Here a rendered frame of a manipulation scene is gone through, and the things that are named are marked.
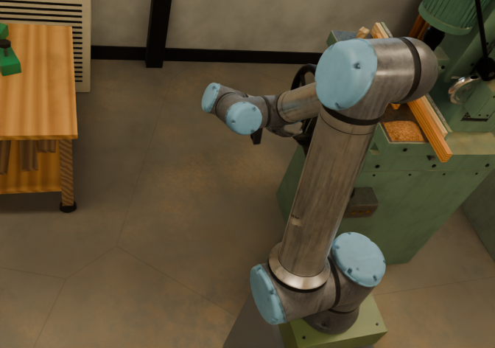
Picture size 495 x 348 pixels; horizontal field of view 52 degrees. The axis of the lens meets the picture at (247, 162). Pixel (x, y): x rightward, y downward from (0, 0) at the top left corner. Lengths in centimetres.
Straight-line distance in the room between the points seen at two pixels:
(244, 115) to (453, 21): 70
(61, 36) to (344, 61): 165
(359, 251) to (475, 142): 87
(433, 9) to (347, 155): 83
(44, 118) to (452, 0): 141
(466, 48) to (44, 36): 164
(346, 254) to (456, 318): 136
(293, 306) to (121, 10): 206
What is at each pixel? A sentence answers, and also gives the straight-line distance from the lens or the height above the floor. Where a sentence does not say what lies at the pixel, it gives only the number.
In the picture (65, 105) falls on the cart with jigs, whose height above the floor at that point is 53.
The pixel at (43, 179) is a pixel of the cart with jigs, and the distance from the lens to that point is 223.
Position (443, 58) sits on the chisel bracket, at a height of 107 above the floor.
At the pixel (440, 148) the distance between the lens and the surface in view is 172.
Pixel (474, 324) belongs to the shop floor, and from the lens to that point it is 265.
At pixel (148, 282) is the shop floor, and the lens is 217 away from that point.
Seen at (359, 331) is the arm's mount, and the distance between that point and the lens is 155.
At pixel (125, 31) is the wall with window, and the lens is 299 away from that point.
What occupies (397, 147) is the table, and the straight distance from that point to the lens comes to 170.
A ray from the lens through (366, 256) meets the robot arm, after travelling 134.
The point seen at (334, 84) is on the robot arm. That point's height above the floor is 141.
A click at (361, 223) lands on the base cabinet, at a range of 212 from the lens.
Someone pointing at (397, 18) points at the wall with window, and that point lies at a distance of 353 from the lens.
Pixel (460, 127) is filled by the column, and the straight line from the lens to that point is 204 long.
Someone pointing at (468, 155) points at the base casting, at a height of 79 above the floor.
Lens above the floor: 192
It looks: 46 degrees down
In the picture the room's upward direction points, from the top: 20 degrees clockwise
